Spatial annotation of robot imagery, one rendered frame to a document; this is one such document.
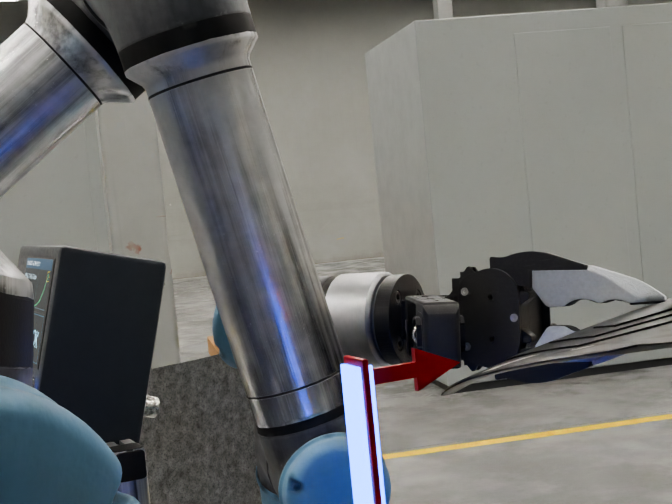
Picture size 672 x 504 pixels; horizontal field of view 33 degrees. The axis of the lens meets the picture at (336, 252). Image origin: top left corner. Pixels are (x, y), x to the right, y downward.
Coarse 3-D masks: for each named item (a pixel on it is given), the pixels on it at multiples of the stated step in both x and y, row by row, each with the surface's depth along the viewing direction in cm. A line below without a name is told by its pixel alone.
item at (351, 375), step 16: (352, 368) 60; (352, 384) 60; (352, 400) 61; (352, 416) 61; (352, 432) 61; (352, 448) 61; (352, 464) 62; (368, 464) 60; (352, 480) 62; (368, 480) 60; (368, 496) 60
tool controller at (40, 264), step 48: (48, 288) 112; (96, 288) 112; (144, 288) 114; (48, 336) 110; (96, 336) 112; (144, 336) 114; (48, 384) 110; (96, 384) 112; (144, 384) 114; (96, 432) 112
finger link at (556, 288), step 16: (544, 272) 80; (560, 272) 79; (576, 272) 79; (592, 272) 78; (608, 272) 78; (544, 288) 80; (560, 288) 79; (576, 288) 79; (592, 288) 78; (608, 288) 78; (624, 288) 77; (640, 288) 77; (560, 304) 79
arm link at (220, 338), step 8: (320, 280) 90; (328, 280) 90; (328, 288) 89; (216, 312) 93; (216, 320) 92; (216, 328) 92; (216, 336) 92; (224, 336) 92; (216, 344) 93; (224, 344) 92; (224, 352) 93; (224, 360) 94; (232, 360) 93
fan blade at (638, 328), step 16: (656, 304) 77; (608, 320) 75; (624, 320) 71; (640, 320) 70; (656, 320) 69; (576, 336) 70; (592, 336) 68; (608, 336) 66; (624, 336) 66; (640, 336) 64; (656, 336) 63; (528, 352) 71; (544, 352) 67; (576, 352) 60; (592, 352) 58; (608, 352) 57; (624, 352) 57; (496, 368) 66; (512, 368) 63; (464, 384) 71
